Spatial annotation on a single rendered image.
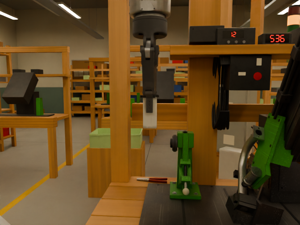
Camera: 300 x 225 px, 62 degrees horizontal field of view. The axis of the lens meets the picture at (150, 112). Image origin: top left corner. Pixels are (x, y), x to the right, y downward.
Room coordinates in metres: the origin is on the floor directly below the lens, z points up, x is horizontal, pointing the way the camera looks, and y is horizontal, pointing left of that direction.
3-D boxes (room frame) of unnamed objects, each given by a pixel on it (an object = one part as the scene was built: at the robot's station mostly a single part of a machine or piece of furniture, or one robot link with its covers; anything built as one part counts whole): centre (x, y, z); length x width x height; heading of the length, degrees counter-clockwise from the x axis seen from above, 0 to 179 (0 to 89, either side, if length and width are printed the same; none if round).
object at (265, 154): (0.86, -0.44, 1.17); 0.13 x 0.12 x 0.20; 85
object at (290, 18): (1.20, -0.67, 1.67); 0.05 x 0.05 x 0.05
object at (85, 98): (10.58, 1.93, 1.11); 3.01 x 0.54 x 2.23; 86
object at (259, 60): (1.13, -0.43, 1.42); 0.17 x 0.12 x 0.15; 85
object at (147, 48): (0.52, 0.00, 1.45); 0.05 x 0.02 x 0.05; 175
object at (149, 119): (0.55, 0.00, 1.31); 0.03 x 0.01 x 0.07; 85
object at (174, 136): (1.08, -0.10, 1.12); 0.07 x 0.03 x 0.08; 175
